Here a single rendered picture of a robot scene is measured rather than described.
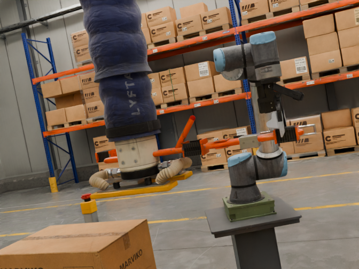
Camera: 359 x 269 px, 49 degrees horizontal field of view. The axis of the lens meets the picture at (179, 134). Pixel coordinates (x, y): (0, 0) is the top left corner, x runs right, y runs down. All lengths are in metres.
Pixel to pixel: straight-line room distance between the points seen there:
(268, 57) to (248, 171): 1.04
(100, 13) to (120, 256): 0.98
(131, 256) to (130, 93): 0.72
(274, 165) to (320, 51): 6.47
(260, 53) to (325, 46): 7.25
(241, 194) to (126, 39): 1.21
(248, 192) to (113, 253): 0.98
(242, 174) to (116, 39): 1.17
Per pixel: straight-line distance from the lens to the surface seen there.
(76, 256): 1.69
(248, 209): 2.33
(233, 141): 1.48
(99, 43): 1.58
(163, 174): 1.48
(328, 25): 8.72
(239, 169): 2.34
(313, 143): 8.64
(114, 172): 1.69
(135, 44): 1.57
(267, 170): 2.34
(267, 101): 1.44
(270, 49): 1.45
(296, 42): 10.00
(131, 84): 1.54
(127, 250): 1.78
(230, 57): 1.56
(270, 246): 2.43
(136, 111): 1.53
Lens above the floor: 1.41
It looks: 3 degrees down
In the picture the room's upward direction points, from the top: 11 degrees counter-clockwise
